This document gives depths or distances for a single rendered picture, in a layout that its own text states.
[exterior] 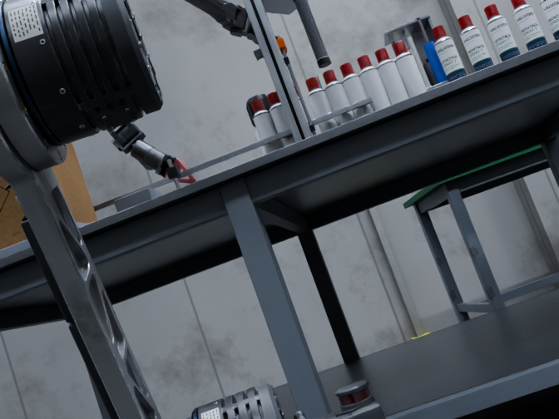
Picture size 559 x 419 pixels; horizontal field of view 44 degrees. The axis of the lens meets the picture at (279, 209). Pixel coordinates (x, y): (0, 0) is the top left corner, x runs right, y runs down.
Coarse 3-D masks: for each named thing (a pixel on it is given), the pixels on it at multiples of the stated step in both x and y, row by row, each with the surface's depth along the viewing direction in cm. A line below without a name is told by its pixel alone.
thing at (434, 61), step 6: (432, 42) 193; (426, 48) 193; (432, 48) 193; (426, 54) 194; (432, 54) 193; (432, 60) 193; (438, 60) 192; (432, 66) 193; (438, 66) 192; (438, 72) 192; (444, 72) 192; (438, 78) 192; (444, 78) 191
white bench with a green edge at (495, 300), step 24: (480, 168) 302; (504, 168) 308; (528, 168) 371; (432, 192) 331; (456, 192) 305; (480, 192) 369; (456, 216) 305; (432, 240) 364; (480, 264) 300; (456, 288) 360; (528, 288) 331; (456, 312) 361; (480, 312) 323
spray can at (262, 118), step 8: (256, 104) 194; (256, 112) 195; (264, 112) 193; (256, 120) 194; (264, 120) 193; (272, 120) 195; (256, 128) 195; (264, 128) 193; (272, 128) 193; (264, 136) 193; (272, 144) 192; (280, 144) 193
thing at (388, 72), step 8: (384, 48) 190; (376, 56) 191; (384, 56) 190; (384, 64) 188; (392, 64) 188; (384, 72) 188; (392, 72) 188; (384, 80) 189; (392, 80) 188; (400, 80) 188; (392, 88) 188; (400, 88) 187; (392, 96) 188; (400, 96) 187; (392, 104) 189
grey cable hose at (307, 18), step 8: (296, 0) 185; (304, 0) 185; (304, 8) 184; (304, 16) 184; (312, 16) 185; (304, 24) 184; (312, 24) 184; (312, 32) 183; (312, 40) 184; (320, 40) 183; (312, 48) 184; (320, 48) 182; (320, 56) 182; (320, 64) 182; (328, 64) 184
